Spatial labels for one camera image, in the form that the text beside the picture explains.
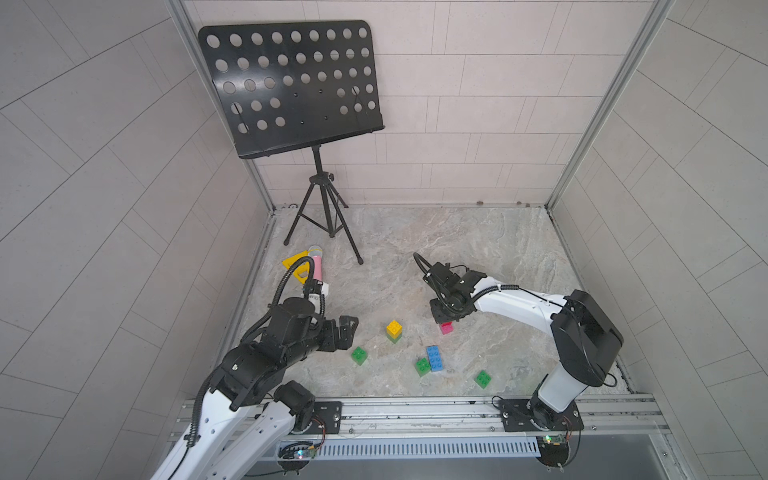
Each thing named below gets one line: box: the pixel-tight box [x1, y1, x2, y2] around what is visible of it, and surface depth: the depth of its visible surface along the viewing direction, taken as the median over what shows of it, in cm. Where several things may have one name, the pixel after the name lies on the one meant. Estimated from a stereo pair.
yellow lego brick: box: [386, 320, 403, 339], surface depth 81 cm
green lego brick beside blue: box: [415, 357, 431, 377], surface depth 79 cm
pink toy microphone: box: [308, 244, 323, 280], surface depth 101 cm
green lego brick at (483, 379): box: [474, 370, 492, 389], surface depth 78 cm
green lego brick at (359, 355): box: [351, 346, 368, 366], surface depth 80 cm
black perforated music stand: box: [198, 20, 386, 265], surface depth 69 cm
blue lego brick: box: [428, 345, 445, 372], surface depth 82 cm
